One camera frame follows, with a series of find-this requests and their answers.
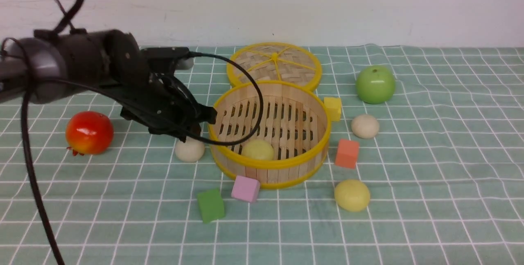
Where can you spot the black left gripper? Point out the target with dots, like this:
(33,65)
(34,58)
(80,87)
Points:
(160,102)

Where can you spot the white bun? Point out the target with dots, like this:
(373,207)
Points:
(365,126)
(189,151)

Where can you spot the yellow bun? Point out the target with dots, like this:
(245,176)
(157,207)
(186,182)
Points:
(258,149)
(352,195)

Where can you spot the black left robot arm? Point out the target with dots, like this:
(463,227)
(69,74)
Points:
(81,58)

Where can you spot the bamboo steamer tray yellow rim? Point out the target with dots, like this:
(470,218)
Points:
(293,120)

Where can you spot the woven bamboo steamer lid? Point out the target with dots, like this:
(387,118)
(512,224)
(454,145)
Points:
(280,61)

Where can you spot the pink cube block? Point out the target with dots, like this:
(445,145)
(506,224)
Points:
(245,189)

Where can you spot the green cube block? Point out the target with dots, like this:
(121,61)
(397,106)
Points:
(211,205)

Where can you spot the red pomegranate toy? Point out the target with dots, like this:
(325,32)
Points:
(89,132)

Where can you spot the yellow cube block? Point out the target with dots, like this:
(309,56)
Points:
(333,107)

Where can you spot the orange cube block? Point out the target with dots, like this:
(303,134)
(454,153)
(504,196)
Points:
(347,153)

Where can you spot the green apple toy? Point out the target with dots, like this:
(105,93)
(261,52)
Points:
(375,84)

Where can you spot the green checkered tablecloth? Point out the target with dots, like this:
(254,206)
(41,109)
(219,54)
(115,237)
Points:
(445,175)

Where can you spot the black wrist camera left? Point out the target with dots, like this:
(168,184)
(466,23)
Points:
(168,60)

